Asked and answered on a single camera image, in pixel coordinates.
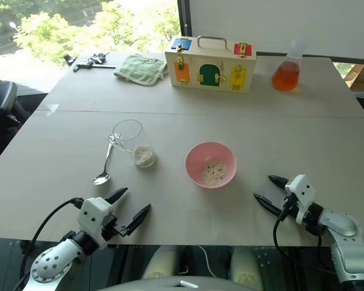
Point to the silver metal spoon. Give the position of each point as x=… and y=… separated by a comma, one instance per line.
x=101, y=179

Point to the white rounded robot leg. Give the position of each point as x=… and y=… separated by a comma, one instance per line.
x=245, y=266
x=163, y=262

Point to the grey rounded robot torso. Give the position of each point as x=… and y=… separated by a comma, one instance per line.
x=170, y=285

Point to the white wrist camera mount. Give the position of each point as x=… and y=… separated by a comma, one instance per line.
x=92, y=213
x=303, y=197

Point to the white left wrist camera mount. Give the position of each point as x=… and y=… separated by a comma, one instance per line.
x=92, y=213

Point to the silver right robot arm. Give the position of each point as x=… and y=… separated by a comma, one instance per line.
x=345, y=236

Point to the pink bowl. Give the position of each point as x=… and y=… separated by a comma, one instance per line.
x=200, y=154

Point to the wooden lock box, coloured doors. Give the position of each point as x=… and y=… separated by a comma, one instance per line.
x=209, y=60

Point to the wooden furniture piece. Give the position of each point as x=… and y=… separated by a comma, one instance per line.
x=362, y=77

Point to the white board panel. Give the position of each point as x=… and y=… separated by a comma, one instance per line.
x=276, y=24

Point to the clear glass jar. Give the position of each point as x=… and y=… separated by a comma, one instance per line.
x=130, y=142

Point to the black chair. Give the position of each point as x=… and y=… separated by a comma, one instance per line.
x=3, y=103

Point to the glass flask with orange liquid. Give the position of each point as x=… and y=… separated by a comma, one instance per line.
x=286, y=77

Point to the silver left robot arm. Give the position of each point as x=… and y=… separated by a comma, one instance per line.
x=53, y=263

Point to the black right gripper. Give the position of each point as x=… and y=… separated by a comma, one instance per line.
x=291, y=207

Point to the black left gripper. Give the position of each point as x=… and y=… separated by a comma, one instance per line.
x=113, y=229

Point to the beige grain mix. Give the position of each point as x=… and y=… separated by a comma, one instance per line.
x=214, y=172

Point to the green quilted cloth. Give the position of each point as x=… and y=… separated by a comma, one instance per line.
x=139, y=68

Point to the clear glass cup with powder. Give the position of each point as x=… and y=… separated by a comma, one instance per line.
x=144, y=155

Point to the bunch of dark keys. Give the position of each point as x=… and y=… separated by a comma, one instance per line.
x=97, y=57

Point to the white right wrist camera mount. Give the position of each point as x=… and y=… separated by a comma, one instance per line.
x=303, y=197

